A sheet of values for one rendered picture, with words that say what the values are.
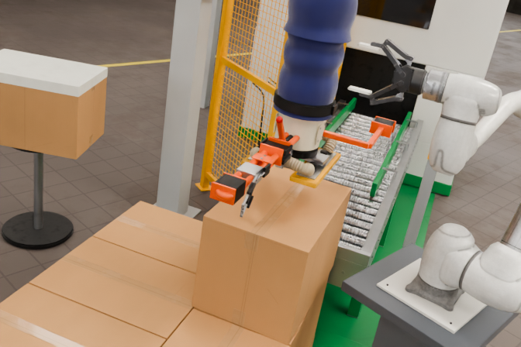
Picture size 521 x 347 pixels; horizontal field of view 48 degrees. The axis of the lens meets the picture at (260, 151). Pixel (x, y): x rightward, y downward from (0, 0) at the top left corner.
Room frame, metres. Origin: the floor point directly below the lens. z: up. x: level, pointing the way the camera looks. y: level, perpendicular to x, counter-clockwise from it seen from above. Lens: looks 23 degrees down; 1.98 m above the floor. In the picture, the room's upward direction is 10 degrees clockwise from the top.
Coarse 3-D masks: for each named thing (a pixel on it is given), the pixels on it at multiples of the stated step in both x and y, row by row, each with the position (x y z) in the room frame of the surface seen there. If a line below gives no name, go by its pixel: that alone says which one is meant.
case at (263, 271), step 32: (256, 192) 2.06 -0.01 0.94; (288, 192) 2.11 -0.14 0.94; (320, 192) 2.16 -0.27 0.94; (224, 224) 1.78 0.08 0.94; (256, 224) 1.81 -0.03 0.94; (288, 224) 1.85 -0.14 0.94; (320, 224) 1.89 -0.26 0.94; (224, 256) 1.78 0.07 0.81; (256, 256) 1.74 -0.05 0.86; (288, 256) 1.70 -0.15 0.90; (320, 256) 1.90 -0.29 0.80; (224, 288) 1.77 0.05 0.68; (256, 288) 1.73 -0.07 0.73; (288, 288) 1.70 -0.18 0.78; (256, 320) 1.73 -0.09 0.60; (288, 320) 1.69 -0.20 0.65
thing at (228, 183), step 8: (224, 176) 1.50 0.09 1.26; (232, 176) 1.51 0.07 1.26; (216, 184) 1.45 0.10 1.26; (224, 184) 1.45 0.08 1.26; (232, 184) 1.46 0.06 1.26; (240, 184) 1.46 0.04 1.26; (232, 192) 1.43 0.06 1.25; (240, 192) 1.47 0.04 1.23; (224, 200) 1.44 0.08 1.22; (232, 200) 1.43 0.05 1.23
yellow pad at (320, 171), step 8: (320, 152) 2.08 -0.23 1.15; (328, 160) 2.05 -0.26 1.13; (336, 160) 2.10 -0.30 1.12; (320, 168) 1.97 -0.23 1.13; (328, 168) 1.99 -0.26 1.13; (296, 176) 1.88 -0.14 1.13; (304, 176) 1.88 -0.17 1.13; (312, 176) 1.89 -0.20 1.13; (320, 176) 1.91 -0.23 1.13; (304, 184) 1.85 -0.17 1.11; (312, 184) 1.84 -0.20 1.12
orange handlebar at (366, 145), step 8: (296, 136) 1.95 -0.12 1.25; (328, 136) 2.04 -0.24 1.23; (336, 136) 2.03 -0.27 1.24; (344, 136) 2.03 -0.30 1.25; (376, 136) 2.08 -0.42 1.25; (352, 144) 2.01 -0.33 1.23; (360, 144) 2.00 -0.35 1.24; (368, 144) 1.99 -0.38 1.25; (264, 152) 1.76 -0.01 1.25; (256, 160) 1.68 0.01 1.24; (264, 160) 1.68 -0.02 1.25; (272, 160) 1.71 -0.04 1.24; (240, 176) 1.57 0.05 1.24; (248, 176) 1.56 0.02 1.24; (248, 184) 1.52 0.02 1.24; (216, 192) 1.43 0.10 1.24; (224, 192) 1.43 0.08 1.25
